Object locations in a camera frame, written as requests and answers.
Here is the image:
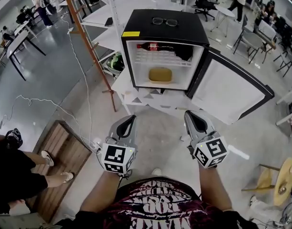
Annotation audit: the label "black printed cap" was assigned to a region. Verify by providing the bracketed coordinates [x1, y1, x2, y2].
[5, 127, 24, 150]

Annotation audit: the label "white metal shelf rack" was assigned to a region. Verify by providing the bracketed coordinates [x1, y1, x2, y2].
[71, 0, 191, 81]

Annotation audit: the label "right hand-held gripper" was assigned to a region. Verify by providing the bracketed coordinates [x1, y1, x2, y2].
[183, 110, 230, 169]

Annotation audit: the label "brown wooden coat rack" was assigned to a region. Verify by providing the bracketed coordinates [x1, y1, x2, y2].
[61, 0, 118, 113]

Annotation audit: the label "black office chair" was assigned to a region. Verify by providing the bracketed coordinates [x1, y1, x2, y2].
[192, 0, 219, 21]

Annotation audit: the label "person's left forearm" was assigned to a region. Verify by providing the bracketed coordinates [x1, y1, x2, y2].
[80, 170, 122, 212]

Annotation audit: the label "black-rimmed eyeglasses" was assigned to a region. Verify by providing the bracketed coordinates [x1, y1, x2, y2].
[152, 17, 179, 27]

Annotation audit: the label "cola bottle with red label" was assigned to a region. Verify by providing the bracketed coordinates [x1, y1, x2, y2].
[136, 42, 176, 52]

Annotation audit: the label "white framed table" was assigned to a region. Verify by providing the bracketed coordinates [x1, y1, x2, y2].
[275, 84, 292, 138]

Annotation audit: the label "person's right forearm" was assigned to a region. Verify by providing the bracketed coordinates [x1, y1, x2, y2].
[198, 166, 233, 212]

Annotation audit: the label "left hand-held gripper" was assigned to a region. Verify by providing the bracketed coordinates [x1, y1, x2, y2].
[100, 114, 139, 176]

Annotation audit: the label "black cloth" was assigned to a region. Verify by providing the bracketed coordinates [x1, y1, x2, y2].
[174, 45, 193, 62]

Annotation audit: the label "triangle-patterned mat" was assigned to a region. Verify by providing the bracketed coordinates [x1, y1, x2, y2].
[123, 87, 199, 111]

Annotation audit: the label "black mini fridge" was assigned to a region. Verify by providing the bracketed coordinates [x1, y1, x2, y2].
[121, 9, 275, 125]

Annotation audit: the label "round white side table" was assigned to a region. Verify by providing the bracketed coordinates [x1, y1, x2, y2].
[211, 5, 236, 37]

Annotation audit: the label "white box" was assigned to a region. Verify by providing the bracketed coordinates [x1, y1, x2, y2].
[257, 20, 277, 40]

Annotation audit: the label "white desk with black legs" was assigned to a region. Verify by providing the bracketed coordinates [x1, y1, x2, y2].
[6, 30, 46, 81]

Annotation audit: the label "tan rectangular container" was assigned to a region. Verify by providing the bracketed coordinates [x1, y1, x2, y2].
[149, 67, 173, 84]

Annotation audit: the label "white cable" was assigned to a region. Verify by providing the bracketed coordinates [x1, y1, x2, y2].
[60, 15, 96, 147]
[0, 94, 96, 150]

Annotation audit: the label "grey chair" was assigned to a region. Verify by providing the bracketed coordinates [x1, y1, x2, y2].
[233, 14, 264, 64]
[273, 46, 292, 77]

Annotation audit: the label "wooden platform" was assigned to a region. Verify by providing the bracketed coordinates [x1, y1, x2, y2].
[29, 120, 92, 224]

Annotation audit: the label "round wooden stool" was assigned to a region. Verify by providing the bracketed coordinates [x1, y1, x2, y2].
[241, 157, 292, 206]

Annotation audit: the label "person's dark printed shirt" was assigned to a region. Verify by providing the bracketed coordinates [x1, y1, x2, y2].
[74, 177, 258, 229]

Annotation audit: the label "green and white helmet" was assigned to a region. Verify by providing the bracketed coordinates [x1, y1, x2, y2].
[105, 52, 125, 77]

